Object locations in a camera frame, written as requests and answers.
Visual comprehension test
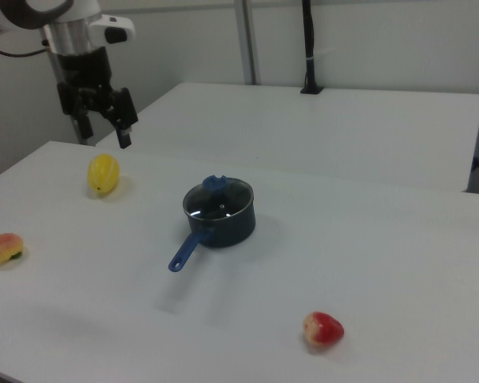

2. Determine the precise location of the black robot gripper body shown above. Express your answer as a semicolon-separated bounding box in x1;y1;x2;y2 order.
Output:
56;46;121;117

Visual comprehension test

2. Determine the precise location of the glass lid with blue knob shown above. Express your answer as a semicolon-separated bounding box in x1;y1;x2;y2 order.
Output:
181;174;255;222

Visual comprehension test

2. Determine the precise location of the yellow striped melon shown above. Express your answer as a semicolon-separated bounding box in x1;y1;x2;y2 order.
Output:
87;153;121;198

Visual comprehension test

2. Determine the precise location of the orange pink peach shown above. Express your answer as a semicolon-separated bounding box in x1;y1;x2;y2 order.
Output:
0;232;26;267

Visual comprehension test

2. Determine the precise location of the black camera pole with base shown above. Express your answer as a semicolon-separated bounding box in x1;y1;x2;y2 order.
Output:
300;0;325;96

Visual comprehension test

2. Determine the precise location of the dark blue saucepan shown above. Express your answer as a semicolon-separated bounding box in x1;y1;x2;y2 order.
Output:
168;177;258;274

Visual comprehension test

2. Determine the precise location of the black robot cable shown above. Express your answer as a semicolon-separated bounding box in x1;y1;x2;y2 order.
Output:
0;36;51;57

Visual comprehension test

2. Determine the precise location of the red cut apple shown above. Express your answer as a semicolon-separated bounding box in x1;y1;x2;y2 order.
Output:
302;311;346;353

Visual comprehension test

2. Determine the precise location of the grey metal partition post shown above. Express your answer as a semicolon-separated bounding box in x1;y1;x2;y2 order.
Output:
233;0;261;85

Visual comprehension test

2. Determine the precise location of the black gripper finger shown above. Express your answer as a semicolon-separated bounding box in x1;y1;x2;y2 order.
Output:
75;95;94;140
105;86;140;150

